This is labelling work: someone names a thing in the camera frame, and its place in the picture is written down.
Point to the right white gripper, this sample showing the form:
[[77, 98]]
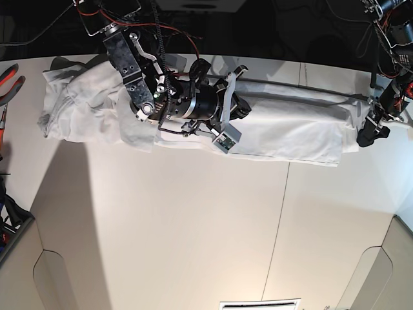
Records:
[[205, 108]]

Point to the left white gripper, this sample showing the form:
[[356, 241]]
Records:
[[375, 126]]

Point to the white t-shirt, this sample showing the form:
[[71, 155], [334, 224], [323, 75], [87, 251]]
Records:
[[285, 124]]

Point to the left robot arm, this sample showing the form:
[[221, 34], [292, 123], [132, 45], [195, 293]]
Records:
[[392, 23]]

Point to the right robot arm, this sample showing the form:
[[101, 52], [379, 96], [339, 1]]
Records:
[[178, 103]]

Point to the grey overhead box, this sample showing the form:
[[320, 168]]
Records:
[[227, 6]]

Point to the white vent grille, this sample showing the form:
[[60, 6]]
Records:
[[288, 304]]

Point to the grey bin with clutter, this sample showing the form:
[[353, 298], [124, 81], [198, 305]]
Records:
[[14, 221]]

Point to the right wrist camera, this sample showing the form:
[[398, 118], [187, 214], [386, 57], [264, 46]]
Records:
[[227, 138]]

